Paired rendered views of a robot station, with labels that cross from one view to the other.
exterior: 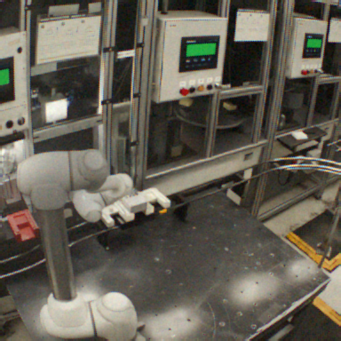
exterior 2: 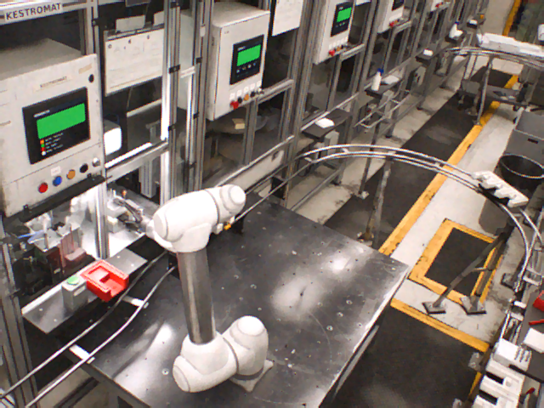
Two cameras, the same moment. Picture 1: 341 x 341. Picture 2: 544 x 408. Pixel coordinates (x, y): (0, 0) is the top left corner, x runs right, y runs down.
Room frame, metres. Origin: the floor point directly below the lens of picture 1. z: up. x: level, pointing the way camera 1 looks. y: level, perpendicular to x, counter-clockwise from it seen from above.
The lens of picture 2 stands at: (-0.32, 0.76, 2.49)
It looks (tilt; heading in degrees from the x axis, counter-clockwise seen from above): 35 degrees down; 335
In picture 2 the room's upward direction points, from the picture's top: 9 degrees clockwise
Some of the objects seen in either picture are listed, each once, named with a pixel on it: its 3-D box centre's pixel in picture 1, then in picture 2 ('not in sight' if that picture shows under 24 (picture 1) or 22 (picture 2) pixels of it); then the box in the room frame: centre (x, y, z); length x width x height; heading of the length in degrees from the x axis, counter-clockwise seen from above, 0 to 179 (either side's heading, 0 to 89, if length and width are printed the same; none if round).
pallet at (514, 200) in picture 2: not in sight; (497, 190); (1.76, -1.80, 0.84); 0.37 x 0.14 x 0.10; 6
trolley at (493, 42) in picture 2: not in sight; (501, 76); (4.52, -4.38, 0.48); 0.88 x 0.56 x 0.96; 56
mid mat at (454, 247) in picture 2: not in sight; (460, 259); (2.00, -2.02, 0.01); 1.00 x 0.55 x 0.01; 128
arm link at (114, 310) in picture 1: (114, 315); (246, 342); (0.96, 0.17, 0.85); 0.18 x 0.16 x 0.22; 108
